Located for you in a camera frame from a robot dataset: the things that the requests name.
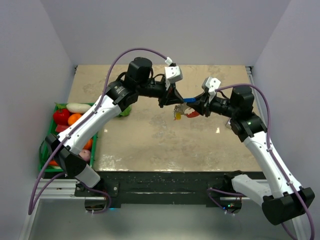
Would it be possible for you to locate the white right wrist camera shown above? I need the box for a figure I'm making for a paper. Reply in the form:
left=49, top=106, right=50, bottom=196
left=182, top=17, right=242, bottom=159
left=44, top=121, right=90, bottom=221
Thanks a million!
left=201, top=76, right=221, bottom=97

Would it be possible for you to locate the red box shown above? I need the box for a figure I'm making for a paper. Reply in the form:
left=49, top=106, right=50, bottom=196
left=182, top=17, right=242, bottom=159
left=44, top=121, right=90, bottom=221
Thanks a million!
left=55, top=124, right=70, bottom=133

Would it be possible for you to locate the green plastic basket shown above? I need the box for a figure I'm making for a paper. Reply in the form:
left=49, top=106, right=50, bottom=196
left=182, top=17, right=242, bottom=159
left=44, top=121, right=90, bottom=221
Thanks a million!
left=38, top=103, right=98, bottom=179

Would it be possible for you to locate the green lettuce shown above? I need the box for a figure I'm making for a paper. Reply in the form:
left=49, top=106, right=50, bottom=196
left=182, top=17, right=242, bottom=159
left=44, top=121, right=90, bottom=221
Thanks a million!
left=118, top=105, right=132, bottom=118

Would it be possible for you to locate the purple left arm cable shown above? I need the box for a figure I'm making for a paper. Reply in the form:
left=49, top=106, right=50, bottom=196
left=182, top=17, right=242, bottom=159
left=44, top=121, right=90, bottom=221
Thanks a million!
left=27, top=47, right=173, bottom=216

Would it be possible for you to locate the orange toy carrot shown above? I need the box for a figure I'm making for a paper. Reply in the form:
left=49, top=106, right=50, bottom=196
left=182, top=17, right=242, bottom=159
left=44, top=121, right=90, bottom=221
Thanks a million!
left=48, top=160, right=59, bottom=167

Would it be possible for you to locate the key bunch with red carabiner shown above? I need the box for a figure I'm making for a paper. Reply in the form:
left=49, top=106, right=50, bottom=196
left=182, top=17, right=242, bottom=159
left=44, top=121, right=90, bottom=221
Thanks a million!
left=173, top=97, right=200, bottom=121

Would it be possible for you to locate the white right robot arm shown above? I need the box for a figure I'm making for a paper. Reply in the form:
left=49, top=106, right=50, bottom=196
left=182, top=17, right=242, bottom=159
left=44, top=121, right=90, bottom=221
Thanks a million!
left=186, top=83, right=315, bottom=225

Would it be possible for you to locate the orange toy pumpkin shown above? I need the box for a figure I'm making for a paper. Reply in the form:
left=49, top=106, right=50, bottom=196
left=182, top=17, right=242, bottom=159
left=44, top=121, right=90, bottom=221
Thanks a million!
left=83, top=138, right=93, bottom=151

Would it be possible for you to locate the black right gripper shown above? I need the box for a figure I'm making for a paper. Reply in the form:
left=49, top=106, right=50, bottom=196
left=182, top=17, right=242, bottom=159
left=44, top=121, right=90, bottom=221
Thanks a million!
left=187, top=90, right=238, bottom=118

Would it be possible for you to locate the red toy tomato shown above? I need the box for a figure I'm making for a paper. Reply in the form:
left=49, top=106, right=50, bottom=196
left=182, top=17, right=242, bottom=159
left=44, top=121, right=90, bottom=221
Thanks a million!
left=52, top=108, right=70, bottom=126

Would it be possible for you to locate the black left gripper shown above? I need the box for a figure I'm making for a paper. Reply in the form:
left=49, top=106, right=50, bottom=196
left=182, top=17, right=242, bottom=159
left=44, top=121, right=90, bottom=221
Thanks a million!
left=137, top=78, right=185, bottom=109

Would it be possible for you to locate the orange toy orange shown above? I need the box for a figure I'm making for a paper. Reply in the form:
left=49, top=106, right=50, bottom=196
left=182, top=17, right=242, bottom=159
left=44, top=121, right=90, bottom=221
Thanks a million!
left=67, top=113, right=82, bottom=126

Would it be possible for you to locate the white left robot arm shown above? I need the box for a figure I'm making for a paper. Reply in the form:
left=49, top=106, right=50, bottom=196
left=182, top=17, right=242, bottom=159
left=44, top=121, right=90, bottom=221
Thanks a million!
left=45, top=57, right=184, bottom=196

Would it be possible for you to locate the pink toy onion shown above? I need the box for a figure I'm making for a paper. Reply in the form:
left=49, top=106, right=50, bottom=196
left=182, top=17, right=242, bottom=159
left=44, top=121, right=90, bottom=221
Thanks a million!
left=79, top=149, right=91, bottom=162

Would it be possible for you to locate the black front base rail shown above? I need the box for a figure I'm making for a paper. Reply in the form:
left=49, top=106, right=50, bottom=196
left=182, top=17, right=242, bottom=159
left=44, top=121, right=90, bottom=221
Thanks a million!
left=74, top=171, right=253, bottom=209

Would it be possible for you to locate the white toy radish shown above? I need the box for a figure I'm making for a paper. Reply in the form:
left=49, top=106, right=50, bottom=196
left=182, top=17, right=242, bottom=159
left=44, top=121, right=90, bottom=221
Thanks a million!
left=66, top=103, right=91, bottom=114

